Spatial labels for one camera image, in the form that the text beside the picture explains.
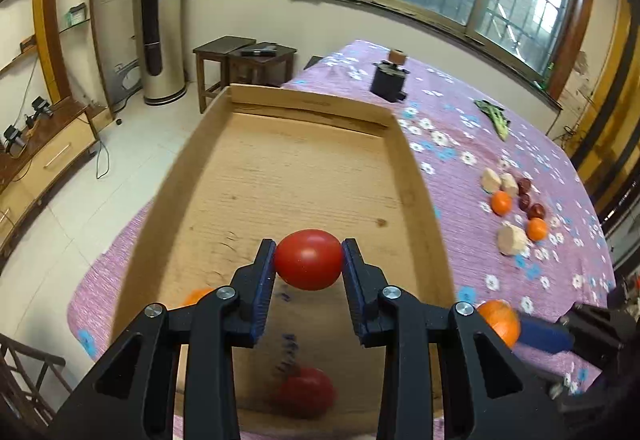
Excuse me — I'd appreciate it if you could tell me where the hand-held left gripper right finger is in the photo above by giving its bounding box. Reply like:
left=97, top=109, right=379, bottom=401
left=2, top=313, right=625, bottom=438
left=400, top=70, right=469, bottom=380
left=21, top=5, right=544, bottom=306
left=341, top=238, right=571, bottom=440

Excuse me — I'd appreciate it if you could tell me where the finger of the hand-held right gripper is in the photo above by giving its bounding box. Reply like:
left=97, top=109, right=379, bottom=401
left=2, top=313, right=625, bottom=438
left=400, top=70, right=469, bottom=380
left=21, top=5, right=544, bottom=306
left=516, top=304, right=626, bottom=368

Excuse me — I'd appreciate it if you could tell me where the dark wooden stool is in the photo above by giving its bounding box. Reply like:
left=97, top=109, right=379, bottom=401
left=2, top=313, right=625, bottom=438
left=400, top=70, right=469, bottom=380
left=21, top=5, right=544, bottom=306
left=227, top=42, right=297, bottom=88
left=193, top=36, right=257, bottom=115

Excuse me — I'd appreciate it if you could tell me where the tower air conditioner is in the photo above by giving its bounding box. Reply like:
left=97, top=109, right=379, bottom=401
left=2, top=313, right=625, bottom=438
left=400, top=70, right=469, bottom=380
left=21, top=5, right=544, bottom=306
left=134, top=0, right=188, bottom=105

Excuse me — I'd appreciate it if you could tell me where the red tomato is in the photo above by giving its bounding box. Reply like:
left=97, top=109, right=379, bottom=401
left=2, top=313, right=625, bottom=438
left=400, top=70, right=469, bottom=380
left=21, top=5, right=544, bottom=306
left=272, top=366, right=337, bottom=420
left=274, top=229, right=345, bottom=291

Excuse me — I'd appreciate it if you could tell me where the wooden cabinet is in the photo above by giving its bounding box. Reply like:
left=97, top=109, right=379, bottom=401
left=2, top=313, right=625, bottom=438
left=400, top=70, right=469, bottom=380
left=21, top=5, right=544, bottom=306
left=0, top=98, right=99, bottom=261

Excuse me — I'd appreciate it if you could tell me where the wooden chair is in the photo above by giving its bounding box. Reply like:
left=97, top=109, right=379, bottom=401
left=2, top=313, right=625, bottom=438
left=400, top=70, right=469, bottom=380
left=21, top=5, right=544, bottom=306
left=0, top=332, right=67, bottom=440

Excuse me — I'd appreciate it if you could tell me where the cardboard box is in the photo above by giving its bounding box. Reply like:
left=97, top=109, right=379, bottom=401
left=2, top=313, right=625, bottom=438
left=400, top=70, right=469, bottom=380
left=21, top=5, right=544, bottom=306
left=111, top=84, right=456, bottom=436

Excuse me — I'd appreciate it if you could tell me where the black floor cable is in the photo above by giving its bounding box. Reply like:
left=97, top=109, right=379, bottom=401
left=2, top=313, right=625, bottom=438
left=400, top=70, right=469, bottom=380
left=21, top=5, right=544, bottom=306
left=95, top=140, right=111, bottom=179

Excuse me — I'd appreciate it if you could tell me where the green bok choy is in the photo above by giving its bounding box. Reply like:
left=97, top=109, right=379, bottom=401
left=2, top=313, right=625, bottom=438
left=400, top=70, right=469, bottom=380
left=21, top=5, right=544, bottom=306
left=474, top=98, right=512, bottom=141

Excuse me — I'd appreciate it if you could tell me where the black box device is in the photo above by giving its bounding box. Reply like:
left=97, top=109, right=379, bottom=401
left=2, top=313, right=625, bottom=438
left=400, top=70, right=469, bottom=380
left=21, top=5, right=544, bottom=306
left=371, top=61, right=409, bottom=101

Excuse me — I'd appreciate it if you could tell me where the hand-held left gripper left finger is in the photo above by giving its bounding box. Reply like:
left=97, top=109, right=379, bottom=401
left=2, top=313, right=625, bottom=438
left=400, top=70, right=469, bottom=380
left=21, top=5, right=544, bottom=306
left=47, top=238, right=277, bottom=440

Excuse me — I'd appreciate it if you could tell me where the purple floral blanket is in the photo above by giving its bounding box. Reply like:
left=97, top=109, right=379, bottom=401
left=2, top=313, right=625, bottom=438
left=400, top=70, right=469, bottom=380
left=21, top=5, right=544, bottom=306
left=67, top=38, right=618, bottom=440

